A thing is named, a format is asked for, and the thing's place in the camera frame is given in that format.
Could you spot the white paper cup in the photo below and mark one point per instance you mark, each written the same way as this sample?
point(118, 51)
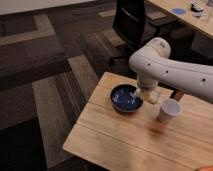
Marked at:
point(169, 109)

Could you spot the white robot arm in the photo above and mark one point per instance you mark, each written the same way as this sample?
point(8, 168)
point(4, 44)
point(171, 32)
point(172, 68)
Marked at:
point(152, 65)

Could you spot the wooden desk in background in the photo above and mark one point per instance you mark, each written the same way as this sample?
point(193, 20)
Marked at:
point(202, 25)

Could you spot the small items on desk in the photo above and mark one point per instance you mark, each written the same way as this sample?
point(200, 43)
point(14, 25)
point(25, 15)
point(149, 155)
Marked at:
point(199, 10)

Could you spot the orange object at edge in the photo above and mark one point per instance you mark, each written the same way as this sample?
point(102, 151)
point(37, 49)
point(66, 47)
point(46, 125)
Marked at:
point(205, 168)

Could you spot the black office chair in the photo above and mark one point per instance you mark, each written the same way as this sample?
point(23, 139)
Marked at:
point(130, 19)

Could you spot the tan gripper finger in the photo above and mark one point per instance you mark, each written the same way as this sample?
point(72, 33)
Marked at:
point(137, 92)
point(153, 99)

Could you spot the blue round coaster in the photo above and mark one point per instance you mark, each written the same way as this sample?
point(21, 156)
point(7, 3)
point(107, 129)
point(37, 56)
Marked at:
point(178, 11)

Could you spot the dark blue ceramic bowl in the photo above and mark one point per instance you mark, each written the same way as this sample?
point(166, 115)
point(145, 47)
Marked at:
point(123, 99)

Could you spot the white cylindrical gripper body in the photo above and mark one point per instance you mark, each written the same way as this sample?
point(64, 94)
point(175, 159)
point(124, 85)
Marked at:
point(146, 84)

